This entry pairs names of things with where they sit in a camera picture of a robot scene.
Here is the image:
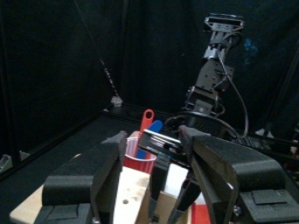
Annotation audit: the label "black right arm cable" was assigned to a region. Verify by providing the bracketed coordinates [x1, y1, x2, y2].
[215, 31, 250, 139]

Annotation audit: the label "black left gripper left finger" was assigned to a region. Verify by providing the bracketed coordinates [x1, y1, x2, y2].
[34, 129, 129, 224]

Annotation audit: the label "grey pole base bracket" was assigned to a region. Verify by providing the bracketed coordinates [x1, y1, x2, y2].
[0, 153, 14, 173]

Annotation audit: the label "grey metal corner bracket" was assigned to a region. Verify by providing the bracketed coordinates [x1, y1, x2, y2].
[110, 95, 125, 109]

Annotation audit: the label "blue plastic utensil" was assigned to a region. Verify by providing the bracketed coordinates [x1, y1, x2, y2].
[135, 120, 165, 160]

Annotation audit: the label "red plastic utensil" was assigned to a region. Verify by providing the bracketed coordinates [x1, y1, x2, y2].
[138, 108, 155, 138]

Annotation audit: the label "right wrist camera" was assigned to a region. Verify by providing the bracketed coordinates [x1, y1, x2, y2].
[138, 129, 185, 160]

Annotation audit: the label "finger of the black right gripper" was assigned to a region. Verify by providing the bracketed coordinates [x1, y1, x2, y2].
[167, 170, 202, 224]
[147, 154, 173, 224]

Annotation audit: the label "red plastic cup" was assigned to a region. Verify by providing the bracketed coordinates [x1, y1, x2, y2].
[123, 130, 158, 175]

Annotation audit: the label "diagonal brace wire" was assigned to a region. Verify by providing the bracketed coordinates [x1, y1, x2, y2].
[73, 0, 119, 99]

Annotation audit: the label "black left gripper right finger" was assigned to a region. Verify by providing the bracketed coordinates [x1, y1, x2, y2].
[178, 124, 299, 224]

